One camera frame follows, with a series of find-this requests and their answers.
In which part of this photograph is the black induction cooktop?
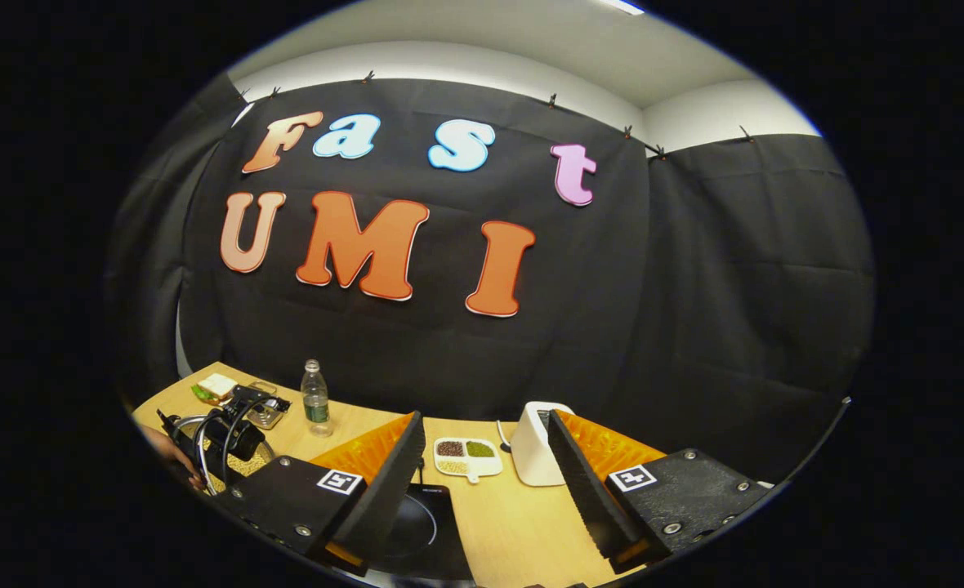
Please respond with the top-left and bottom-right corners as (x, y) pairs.
(372, 483), (476, 582)

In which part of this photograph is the white plastic appliance box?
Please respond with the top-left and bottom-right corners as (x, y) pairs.
(511, 401), (574, 488)

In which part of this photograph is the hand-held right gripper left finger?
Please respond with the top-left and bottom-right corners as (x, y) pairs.
(208, 411), (426, 575)

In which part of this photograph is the sandwich with green filling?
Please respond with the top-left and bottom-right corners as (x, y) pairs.
(192, 373), (239, 405)

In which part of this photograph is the pile of yellow soybeans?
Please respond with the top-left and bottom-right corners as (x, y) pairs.
(204, 441), (272, 492)

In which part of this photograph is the metal wire basket holder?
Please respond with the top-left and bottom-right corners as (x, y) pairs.
(245, 381), (291, 430)

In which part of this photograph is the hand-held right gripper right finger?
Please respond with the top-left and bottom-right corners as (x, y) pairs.
(547, 408), (779, 575)

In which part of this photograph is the row of black cloth clips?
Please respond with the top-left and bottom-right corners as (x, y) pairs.
(237, 69), (756, 160)

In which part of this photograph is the clear plastic water bottle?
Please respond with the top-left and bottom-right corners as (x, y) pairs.
(301, 359), (333, 438)

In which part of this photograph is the white divided dish of beans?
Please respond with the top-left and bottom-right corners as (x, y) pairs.
(434, 437), (503, 484)

